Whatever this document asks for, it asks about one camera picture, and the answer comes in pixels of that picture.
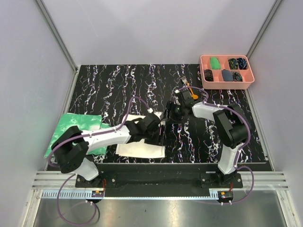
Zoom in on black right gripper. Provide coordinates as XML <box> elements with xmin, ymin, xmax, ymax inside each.
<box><xmin>161</xmin><ymin>101</ymin><xmax>185</xmax><ymax>125</ymax></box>

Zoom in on white cloth napkin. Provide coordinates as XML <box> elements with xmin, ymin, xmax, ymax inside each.
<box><xmin>115</xmin><ymin>114</ymin><xmax>166</xmax><ymax>158</ymax></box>

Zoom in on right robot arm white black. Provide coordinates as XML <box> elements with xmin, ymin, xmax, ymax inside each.
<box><xmin>164</xmin><ymin>87</ymin><xmax>251</xmax><ymax>188</ymax></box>

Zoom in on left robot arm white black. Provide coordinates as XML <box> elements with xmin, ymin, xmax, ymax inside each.
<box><xmin>50</xmin><ymin>111</ymin><xmax>165</xmax><ymax>187</ymax></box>

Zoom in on orange plastic spoon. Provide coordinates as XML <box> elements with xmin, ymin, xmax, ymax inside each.
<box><xmin>185</xmin><ymin>82</ymin><xmax>199</xmax><ymax>100</ymax></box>

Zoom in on silver metal fork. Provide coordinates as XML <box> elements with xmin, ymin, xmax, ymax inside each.
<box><xmin>181</xmin><ymin>77</ymin><xmax>188</xmax><ymax>85</ymax></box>

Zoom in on dark brown rolled cloth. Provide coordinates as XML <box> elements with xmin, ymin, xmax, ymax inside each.
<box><xmin>204</xmin><ymin>69</ymin><xmax>214</xmax><ymax>82</ymax></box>

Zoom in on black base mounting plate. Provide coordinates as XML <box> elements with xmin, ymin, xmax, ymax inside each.
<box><xmin>75</xmin><ymin>163</ymin><xmax>243</xmax><ymax>198</ymax></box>

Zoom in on black marble pattern mat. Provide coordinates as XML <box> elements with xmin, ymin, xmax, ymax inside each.
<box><xmin>66</xmin><ymin>64</ymin><xmax>268</xmax><ymax>164</ymax></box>

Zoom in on pink compartment tray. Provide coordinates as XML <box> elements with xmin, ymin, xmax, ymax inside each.
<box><xmin>200</xmin><ymin>54</ymin><xmax>255</xmax><ymax>90</ymax></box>

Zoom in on green rolled cloth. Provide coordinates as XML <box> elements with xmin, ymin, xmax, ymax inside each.
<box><xmin>210</xmin><ymin>57</ymin><xmax>221</xmax><ymax>70</ymax></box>

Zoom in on blue grey rolled cloth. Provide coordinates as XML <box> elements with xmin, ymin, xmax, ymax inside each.
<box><xmin>222</xmin><ymin>70</ymin><xmax>233</xmax><ymax>82</ymax></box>

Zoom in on green white patterned cloth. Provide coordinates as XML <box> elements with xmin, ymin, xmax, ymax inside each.
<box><xmin>44</xmin><ymin>113</ymin><xmax>110</xmax><ymax>158</ymax></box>

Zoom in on dark teal patterned roll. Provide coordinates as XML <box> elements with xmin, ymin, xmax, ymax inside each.
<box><xmin>232</xmin><ymin>72</ymin><xmax>243</xmax><ymax>82</ymax></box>

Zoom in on dark green patterned roll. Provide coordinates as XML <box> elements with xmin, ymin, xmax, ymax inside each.
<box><xmin>228</xmin><ymin>58</ymin><xmax>238</xmax><ymax>70</ymax></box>

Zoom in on dark blue patterned roll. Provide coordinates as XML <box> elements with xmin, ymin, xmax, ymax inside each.
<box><xmin>237</xmin><ymin>58</ymin><xmax>248</xmax><ymax>70</ymax></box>

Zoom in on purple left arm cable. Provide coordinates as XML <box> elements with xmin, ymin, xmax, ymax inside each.
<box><xmin>47</xmin><ymin>96</ymin><xmax>154</xmax><ymax>226</ymax></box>

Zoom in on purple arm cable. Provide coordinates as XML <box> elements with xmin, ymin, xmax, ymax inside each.
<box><xmin>176</xmin><ymin>86</ymin><xmax>255</xmax><ymax>205</ymax></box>
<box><xmin>47</xmin><ymin>96</ymin><xmax>154</xmax><ymax>226</ymax></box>

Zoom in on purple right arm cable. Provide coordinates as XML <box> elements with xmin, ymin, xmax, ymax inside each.
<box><xmin>176</xmin><ymin>86</ymin><xmax>255</xmax><ymax>205</ymax></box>

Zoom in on right aluminium frame post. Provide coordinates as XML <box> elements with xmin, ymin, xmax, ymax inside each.
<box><xmin>246</xmin><ymin>0</ymin><xmax>284</xmax><ymax>59</ymax></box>

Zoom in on aluminium frame post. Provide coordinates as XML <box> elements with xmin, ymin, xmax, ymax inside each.
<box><xmin>35</xmin><ymin>0</ymin><xmax>79</xmax><ymax>72</ymax></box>
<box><xmin>246</xmin><ymin>0</ymin><xmax>284</xmax><ymax>59</ymax></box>

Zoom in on left aluminium frame post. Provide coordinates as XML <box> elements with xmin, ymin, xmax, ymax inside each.
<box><xmin>35</xmin><ymin>0</ymin><xmax>79</xmax><ymax>72</ymax></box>

